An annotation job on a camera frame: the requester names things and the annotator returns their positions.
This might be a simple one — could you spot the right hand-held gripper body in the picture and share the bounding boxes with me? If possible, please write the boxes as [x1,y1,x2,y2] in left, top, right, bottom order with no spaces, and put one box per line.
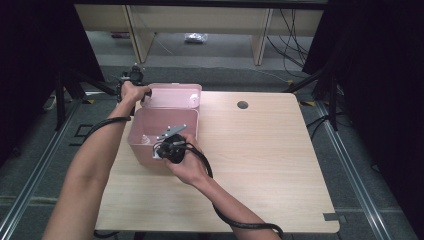
[156,124,188,164]

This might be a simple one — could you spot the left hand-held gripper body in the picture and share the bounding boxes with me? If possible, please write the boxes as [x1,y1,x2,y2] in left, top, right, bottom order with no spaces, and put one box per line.
[119,64,145,86]

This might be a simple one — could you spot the pink storage box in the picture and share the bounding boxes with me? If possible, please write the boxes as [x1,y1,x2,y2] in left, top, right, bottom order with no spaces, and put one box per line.
[127,82,203,168]

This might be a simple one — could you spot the person's left hand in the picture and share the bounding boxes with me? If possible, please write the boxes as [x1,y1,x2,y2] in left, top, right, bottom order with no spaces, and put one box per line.
[120,81,151,105]

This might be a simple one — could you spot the person's right hand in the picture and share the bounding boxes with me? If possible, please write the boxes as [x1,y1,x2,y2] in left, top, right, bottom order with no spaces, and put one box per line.
[164,133,211,187]

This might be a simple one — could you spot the clear plastic bag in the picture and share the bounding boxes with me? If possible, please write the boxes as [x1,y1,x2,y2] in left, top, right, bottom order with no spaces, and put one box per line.
[184,32,209,45]

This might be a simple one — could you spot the black metal stand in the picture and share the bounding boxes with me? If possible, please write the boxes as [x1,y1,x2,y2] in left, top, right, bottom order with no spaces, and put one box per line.
[54,63,121,132]
[282,66,348,132]

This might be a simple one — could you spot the beige wooden desk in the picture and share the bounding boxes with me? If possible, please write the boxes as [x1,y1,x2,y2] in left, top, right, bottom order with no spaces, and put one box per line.
[73,3,324,66]

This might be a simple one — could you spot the black curtain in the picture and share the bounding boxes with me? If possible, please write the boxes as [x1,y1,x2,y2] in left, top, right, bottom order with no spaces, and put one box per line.
[301,0,424,234]
[0,0,105,169]

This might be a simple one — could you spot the grey tape strip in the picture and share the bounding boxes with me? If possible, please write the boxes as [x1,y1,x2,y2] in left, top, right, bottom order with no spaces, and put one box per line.
[322,212,348,224]

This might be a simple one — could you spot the right hand-held gripper cable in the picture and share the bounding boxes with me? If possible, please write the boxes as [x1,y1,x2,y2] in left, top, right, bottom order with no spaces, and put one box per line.
[179,141,285,240]

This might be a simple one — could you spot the hand-held gripper cable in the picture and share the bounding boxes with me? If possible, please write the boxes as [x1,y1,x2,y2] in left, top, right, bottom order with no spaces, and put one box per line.
[83,81,133,143]
[179,141,285,240]

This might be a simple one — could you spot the left hand-held gripper cable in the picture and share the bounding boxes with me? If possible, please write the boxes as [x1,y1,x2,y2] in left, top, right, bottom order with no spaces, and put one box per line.
[83,81,133,143]

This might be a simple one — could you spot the aluminium floor rail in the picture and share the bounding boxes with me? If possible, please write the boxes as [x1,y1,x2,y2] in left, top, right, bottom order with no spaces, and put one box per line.
[0,99,84,240]
[314,99,392,240]

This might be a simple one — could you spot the bundle of black cables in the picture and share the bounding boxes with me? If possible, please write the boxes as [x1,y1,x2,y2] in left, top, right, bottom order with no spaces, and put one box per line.
[265,8,312,78]

